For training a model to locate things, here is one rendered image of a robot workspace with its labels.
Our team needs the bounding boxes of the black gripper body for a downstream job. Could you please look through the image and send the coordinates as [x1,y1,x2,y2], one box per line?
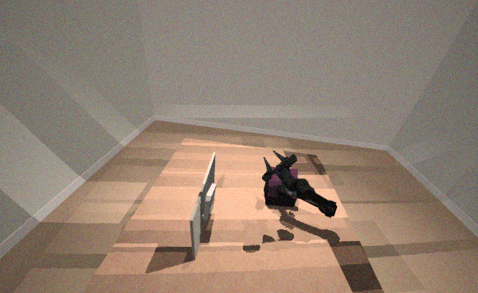
[262,154,297,184]

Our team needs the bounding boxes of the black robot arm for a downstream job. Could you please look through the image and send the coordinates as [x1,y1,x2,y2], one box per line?
[277,177,338,218]

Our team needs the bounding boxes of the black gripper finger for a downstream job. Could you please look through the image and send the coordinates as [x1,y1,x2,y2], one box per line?
[273,150,288,163]
[264,157,272,174]

